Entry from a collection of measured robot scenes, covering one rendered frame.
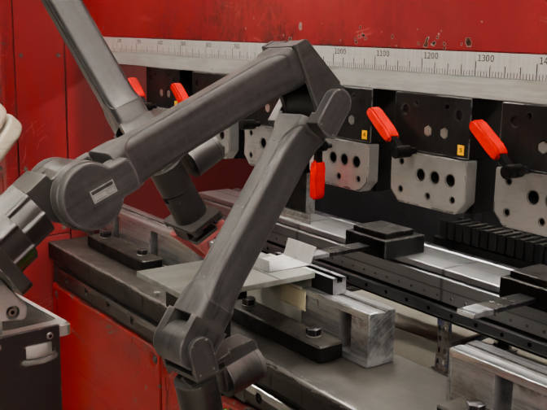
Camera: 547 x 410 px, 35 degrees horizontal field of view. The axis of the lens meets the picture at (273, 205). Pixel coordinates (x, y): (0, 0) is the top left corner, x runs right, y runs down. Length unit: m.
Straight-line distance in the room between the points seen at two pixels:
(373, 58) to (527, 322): 0.54
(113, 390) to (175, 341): 0.97
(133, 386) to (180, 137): 1.00
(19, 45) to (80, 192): 1.27
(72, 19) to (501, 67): 0.70
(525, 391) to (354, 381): 0.30
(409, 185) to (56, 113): 1.20
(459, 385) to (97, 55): 0.77
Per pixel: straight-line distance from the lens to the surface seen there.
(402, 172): 1.30
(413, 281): 1.72
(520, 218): 1.16
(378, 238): 1.71
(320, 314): 1.53
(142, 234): 2.08
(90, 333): 2.13
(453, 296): 1.65
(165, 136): 1.05
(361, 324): 1.44
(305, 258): 1.60
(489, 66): 1.19
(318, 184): 1.41
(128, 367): 1.97
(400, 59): 1.30
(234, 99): 1.11
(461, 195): 1.22
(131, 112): 1.41
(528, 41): 1.15
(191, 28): 1.79
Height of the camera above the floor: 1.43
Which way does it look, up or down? 12 degrees down
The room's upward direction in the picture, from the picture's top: 1 degrees clockwise
